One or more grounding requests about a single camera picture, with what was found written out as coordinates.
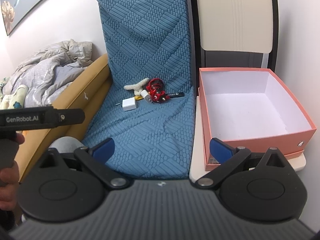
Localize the white square charger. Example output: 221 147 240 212
122 97 137 112

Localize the yellow handled screwdriver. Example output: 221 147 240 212
116 96 143 106

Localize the white plush bone toy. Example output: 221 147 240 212
124 77 150 96

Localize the black rectangular label stick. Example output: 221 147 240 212
166 92 184 99

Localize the red black demon figurine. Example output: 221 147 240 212
146 78 170 103

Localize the white charger with prongs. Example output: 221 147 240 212
140 89 152 103

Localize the person's left hand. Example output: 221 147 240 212
1 133 24 211

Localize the floral patterned blanket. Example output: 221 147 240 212
1 77 29 110

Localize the pink cardboard box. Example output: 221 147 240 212
199 67 317 171

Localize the grey crumpled quilt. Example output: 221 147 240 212
3 39 93 108

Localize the blue textured chair cover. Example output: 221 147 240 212
82 0 195 179

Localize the cream folding chair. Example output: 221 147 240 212
188 0 307 183

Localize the yellow sofa bed frame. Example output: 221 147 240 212
13 53 112 183

